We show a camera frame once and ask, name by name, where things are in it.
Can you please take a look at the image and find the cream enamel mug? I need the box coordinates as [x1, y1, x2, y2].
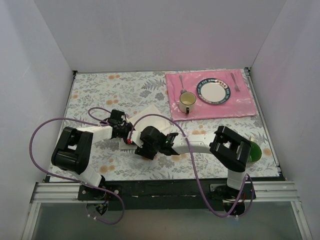
[178, 91, 197, 114]

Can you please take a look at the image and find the pink placemat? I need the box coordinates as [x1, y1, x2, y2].
[165, 69, 257, 121]

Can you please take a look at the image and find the white cloth napkin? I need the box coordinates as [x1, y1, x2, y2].
[119, 105, 171, 150]

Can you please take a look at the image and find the white plate blue rim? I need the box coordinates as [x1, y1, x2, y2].
[196, 78, 231, 105]

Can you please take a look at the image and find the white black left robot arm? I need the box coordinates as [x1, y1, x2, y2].
[51, 109, 133, 200]

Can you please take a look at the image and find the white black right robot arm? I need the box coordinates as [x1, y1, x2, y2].
[129, 126, 252, 199]

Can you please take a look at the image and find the green inside floral mug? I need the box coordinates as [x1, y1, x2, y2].
[248, 140, 262, 164]

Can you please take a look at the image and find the silver spoon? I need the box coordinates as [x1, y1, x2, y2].
[179, 75, 187, 94]

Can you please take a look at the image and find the silver fork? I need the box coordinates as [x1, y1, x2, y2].
[230, 72, 240, 92]

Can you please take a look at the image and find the aluminium frame rail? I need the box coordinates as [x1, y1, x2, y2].
[31, 180, 300, 203]

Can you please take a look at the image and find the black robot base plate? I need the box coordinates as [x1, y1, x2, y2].
[77, 178, 257, 211]

